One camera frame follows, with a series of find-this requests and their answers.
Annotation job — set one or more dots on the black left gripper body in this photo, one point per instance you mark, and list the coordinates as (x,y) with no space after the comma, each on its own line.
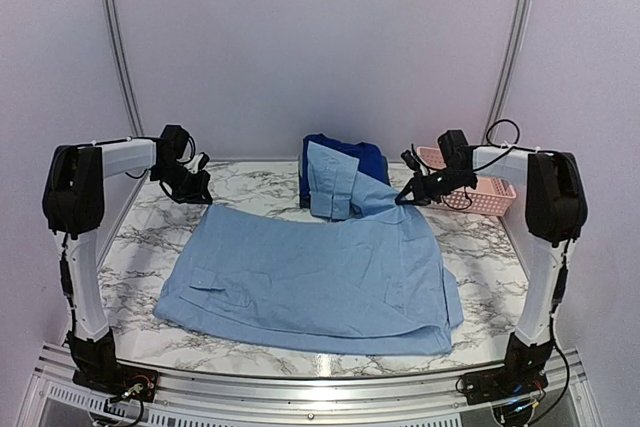
(184,188)

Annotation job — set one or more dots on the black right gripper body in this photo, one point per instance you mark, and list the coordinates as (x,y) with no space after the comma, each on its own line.
(445,184)

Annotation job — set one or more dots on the royal blue printed t-shirt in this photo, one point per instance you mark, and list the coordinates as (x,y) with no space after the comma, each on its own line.
(371,162)

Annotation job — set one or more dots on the light blue shirt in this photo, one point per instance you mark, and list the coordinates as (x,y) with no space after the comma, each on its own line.
(365,277)

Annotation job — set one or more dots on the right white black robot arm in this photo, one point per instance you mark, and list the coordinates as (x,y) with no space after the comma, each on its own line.
(555,213)

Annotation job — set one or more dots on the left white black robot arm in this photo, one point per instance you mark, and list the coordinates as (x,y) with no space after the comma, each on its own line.
(74,206)

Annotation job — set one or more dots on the pink perforated plastic basket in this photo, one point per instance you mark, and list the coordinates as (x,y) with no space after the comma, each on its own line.
(492,197)

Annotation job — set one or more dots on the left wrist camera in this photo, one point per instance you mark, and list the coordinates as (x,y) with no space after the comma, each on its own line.
(197,163)

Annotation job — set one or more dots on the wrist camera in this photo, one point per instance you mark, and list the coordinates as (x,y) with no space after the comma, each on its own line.
(438,157)
(197,163)

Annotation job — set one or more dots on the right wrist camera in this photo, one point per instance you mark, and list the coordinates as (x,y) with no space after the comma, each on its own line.
(438,157)

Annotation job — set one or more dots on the left aluminium corner post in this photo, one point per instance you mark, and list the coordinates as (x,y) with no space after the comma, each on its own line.
(123,74)

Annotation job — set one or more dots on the aluminium corner post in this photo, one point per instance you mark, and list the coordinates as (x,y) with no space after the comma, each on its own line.
(123,74)
(515,41)

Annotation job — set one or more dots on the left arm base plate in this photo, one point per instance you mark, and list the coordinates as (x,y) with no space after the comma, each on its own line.
(130,383)

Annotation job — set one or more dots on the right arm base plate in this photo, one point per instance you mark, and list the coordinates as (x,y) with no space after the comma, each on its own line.
(492,385)

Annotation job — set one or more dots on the right aluminium corner post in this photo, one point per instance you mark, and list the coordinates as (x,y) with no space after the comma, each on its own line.
(515,41)

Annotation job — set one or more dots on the aluminium front rail frame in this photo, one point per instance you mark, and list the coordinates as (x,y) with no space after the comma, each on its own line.
(191,398)

